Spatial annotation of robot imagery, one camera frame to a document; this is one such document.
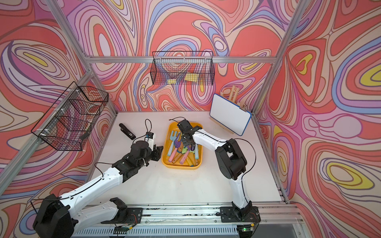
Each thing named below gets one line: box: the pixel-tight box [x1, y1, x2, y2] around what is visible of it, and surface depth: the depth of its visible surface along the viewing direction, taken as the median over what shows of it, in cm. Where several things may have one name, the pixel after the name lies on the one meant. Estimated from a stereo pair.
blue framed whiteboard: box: [209, 93, 253, 136], surface depth 93 cm
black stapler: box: [119, 122, 136, 141], surface depth 106 cm
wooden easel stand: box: [209, 85, 248, 135], surface depth 94 cm
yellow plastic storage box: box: [161, 121, 204, 170], surface depth 95 cm
